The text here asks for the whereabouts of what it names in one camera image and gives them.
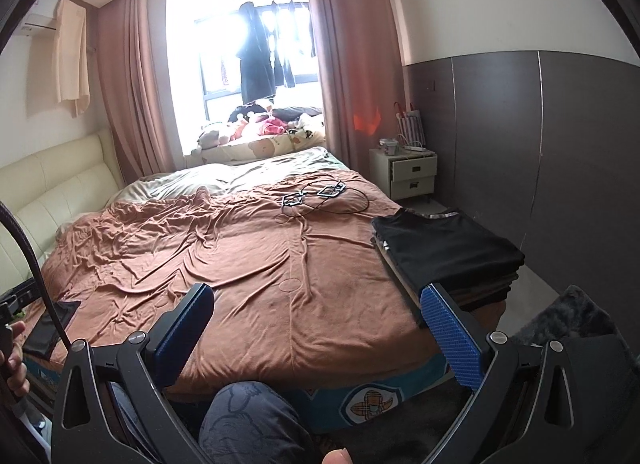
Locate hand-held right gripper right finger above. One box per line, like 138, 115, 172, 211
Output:
415, 283, 635, 464

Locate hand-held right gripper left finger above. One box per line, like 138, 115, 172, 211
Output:
50, 283, 216, 464

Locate stack of folded clothes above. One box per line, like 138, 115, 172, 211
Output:
372, 234, 522, 331

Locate person's left hand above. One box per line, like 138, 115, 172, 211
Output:
0, 320, 31, 399

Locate dark cloth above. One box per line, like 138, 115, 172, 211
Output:
22, 300, 82, 361

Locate blue printed bed cover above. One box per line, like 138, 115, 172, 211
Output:
24, 351, 468, 437

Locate person's leg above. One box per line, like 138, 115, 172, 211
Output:
106, 380, 314, 464

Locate brown blanket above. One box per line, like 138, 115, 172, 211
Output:
22, 171, 507, 393

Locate grey fuzzy rug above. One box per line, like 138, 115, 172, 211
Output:
514, 285, 619, 351

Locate cream padded headboard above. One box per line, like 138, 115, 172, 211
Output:
0, 129, 127, 305

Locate pale bed sheet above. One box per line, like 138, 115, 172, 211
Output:
102, 146, 351, 205

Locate white nightstand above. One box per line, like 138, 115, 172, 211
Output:
368, 145, 439, 203

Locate pile of plush toys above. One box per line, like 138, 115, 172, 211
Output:
196, 98, 327, 151

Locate striped gift bag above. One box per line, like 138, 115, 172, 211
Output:
394, 102, 427, 148

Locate pink curtain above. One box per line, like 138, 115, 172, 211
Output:
301, 0, 407, 178
96, 0, 207, 183

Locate beige hanging cloth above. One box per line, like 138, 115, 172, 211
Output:
51, 0, 94, 118

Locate black hanging jacket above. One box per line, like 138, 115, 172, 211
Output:
236, 1, 279, 105

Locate white air conditioner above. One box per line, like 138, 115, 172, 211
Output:
19, 0, 64, 35

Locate dark hanging garment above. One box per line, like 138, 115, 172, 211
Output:
270, 0, 317, 90

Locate thick black gripper cable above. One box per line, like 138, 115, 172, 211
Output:
0, 201, 72, 345

